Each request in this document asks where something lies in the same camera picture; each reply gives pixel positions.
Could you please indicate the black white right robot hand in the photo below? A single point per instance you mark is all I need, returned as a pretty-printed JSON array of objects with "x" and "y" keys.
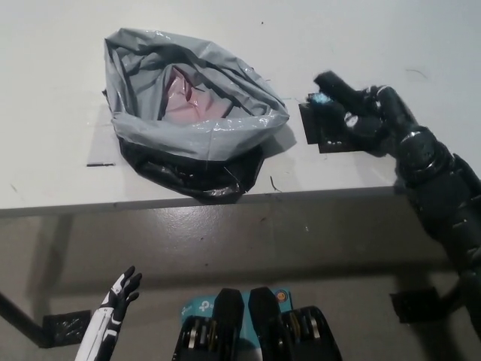
[{"x": 368, "y": 116}]

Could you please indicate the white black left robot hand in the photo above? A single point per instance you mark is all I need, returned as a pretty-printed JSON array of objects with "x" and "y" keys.
[{"x": 103, "y": 327}]

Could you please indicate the black table leg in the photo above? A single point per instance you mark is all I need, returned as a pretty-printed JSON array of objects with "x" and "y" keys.
[{"x": 20, "y": 321}]

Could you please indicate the pink plastic sheet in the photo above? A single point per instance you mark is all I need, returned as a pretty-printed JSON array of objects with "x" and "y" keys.
[{"x": 188, "y": 103}]

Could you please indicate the grey black plastic bag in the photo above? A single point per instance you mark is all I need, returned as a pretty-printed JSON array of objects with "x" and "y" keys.
[{"x": 206, "y": 146}]

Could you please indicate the grey tape patch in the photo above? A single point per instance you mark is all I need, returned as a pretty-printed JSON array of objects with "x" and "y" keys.
[{"x": 103, "y": 144}]

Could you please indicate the black teal robot torso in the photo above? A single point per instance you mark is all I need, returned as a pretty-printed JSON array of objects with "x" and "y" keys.
[{"x": 263, "y": 327}]

